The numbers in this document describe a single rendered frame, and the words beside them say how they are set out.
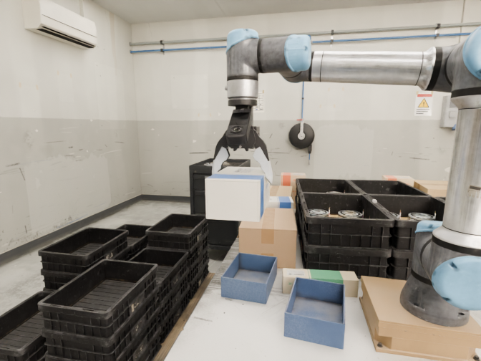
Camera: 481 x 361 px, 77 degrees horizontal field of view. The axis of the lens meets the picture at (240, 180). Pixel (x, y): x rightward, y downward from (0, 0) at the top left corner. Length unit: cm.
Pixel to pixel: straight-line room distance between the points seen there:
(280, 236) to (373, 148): 360
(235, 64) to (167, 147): 435
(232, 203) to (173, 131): 436
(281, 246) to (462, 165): 70
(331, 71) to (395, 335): 66
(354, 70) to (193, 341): 79
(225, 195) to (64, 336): 95
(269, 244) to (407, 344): 54
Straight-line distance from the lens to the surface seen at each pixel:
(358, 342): 93
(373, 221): 113
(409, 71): 82
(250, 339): 89
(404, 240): 120
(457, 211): 72
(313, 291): 104
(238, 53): 73
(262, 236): 118
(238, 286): 101
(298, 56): 70
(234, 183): 64
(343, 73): 82
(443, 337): 92
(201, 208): 276
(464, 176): 71
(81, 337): 137
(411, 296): 92
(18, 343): 186
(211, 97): 477
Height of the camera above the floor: 125
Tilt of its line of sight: 10 degrees down
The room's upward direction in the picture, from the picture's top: straight up
